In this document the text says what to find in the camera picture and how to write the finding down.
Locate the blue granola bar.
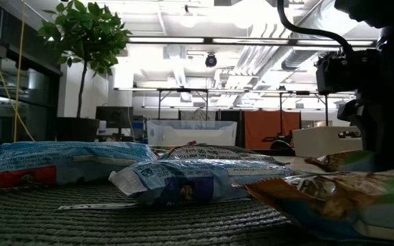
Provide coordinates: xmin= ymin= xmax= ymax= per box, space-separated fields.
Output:
xmin=0 ymin=141 xmax=157 ymax=193
xmin=107 ymin=159 xmax=296 ymax=206

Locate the black office chair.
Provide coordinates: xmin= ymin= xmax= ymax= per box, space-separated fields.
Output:
xmin=261 ymin=134 xmax=294 ymax=150

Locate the orange partition panel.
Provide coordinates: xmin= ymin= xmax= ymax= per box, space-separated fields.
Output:
xmin=244 ymin=109 xmax=302 ymax=150

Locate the black partition panel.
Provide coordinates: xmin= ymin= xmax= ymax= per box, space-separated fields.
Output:
xmin=217 ymin=109 xmax=246 ymax=148

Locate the white translucent plastic bin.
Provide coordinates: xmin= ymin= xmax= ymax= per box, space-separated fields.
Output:
xmin=161 ymin=125 xmax=233 ymax=148

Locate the round pendant lamp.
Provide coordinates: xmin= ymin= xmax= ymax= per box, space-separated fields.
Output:
xmin=179 ymin=5 xmax=199 ymax=29

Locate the clear plastic bin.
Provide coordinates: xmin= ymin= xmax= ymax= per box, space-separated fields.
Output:
xmin=145 ymin=119 xmax=238 ymax=148

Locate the black computer monitor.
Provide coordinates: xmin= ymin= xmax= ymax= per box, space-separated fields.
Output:
xmin=95 ymin=106 xmax=135 ymax=137

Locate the round grey woven mat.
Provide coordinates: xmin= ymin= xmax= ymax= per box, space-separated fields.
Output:
xmin=0 ymin=180 xmax=394 ymax=246

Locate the white bottle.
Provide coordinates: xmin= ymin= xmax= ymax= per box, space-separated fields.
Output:
xmin=97 ymin=119 xmax=108 ymax=137

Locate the white printed label strip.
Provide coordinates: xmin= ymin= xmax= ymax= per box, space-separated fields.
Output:
xmin=57 ymin=202 xmax=140 ymax=210

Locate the potted green plant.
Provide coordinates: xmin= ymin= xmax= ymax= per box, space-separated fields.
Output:
xmin=37 ymin=0 xmax=133 ymax=144

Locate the beige bin with handles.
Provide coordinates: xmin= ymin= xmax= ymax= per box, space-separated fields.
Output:
xmin=291 ymin=126 xmax=364 ymax=159

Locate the black background rig frame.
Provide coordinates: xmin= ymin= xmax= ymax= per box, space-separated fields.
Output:
xmin=278 ymin=90 xmax=330 ymax=128
xmin=156 ymin=87 xmax=210 ymax=121

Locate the black aluminium table frame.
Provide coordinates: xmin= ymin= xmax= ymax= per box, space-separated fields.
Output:
xmin=236 ymin=146 xmax=296 ymax=157

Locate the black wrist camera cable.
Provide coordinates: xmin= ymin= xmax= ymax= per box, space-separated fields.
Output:
xmin=276 ymin=0 xmax=355 ymax=57

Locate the black overhead camera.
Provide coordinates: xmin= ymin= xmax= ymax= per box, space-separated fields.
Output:
xmin=205 ymin=53 xmax=218 ymax=68

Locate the overhead frame crossbar with lights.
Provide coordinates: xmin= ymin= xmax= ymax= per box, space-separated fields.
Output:
xmin=127 ymin=35 xmax=378 ymax=48

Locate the yellow extension cord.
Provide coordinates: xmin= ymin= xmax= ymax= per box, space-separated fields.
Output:
xmin=0 ymin=0 xmax=39 ymax=144

